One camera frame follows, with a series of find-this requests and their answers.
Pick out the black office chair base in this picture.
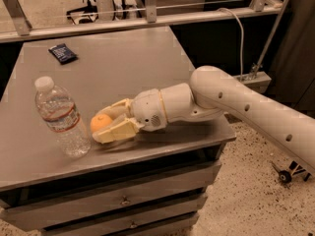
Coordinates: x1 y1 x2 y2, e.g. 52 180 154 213
62 0 127 26

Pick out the black wheeled cart base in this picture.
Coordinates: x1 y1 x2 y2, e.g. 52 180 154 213
271 161 306 184

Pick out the dark blue snack packet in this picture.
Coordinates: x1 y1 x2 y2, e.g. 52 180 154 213
48 43 78 65

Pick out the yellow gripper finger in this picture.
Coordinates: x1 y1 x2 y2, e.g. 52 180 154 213
92 115 143 144
96 98 132 120

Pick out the clear plastic water bottle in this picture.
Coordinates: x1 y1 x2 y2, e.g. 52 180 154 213
34 76 92 158

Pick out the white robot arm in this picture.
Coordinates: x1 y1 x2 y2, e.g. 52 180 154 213
91 66 315 175

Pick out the white cable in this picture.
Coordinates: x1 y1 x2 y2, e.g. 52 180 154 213
218 7 245 82

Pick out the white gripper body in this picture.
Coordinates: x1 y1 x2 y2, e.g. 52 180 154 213
131 88 167 132

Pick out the orange fruit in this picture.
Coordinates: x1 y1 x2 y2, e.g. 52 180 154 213
90 114 112 133

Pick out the metal railing frame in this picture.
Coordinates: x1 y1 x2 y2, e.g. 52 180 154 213
0 0 288 89

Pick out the grey drawer cabinet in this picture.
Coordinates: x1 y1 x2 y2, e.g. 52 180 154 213
0 28 234 236

